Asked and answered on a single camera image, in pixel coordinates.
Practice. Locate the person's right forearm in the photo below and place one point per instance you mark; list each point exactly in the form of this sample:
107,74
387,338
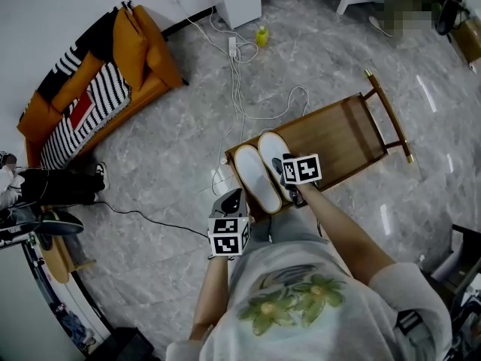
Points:
345,231

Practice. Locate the black frame desk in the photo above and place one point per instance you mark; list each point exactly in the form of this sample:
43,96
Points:
466,231

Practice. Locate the person's white printed shirt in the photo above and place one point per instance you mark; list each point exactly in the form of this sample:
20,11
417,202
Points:
319,337

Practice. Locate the black throw with white stripes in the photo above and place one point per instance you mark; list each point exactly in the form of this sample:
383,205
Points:
94,38

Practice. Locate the person's left forearm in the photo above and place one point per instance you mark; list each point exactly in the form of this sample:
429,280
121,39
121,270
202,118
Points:
210,299

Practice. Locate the orange sofa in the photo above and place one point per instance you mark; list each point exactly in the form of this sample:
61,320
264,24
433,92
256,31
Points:
161,66

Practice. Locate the person's grey trousers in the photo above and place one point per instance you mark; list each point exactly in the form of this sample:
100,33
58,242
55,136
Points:
293,228

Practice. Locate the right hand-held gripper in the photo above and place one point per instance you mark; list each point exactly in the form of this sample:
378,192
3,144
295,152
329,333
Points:
302,169

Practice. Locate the striped blanket with red patch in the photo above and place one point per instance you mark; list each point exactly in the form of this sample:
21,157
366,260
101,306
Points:
109,85

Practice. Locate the cardboard box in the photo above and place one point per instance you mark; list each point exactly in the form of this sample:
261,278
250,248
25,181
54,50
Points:
469,40

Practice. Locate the wooden shelf cart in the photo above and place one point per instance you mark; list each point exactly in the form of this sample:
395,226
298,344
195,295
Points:
338,134

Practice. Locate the black box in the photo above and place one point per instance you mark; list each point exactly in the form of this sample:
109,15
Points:
124,346

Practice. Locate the light wooden stool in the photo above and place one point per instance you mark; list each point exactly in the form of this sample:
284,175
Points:
56,265

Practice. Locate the black office chair seat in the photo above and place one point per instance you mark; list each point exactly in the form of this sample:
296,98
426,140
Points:
60,227

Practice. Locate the white slipper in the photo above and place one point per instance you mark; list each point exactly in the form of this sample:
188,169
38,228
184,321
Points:
255,179
271,149

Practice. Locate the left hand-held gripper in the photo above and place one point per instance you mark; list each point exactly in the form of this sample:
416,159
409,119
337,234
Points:
227,237

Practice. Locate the white water dispenser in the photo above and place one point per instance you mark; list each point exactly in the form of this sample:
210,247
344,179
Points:
240,6

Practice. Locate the white desk with black edge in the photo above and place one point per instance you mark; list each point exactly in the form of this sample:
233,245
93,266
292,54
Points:
15,307

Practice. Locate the yellow drink bottle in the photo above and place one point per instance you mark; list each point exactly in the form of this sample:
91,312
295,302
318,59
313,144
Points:
262,37

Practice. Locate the orange cushion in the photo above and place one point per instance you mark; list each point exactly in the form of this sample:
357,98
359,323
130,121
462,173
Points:
129,47

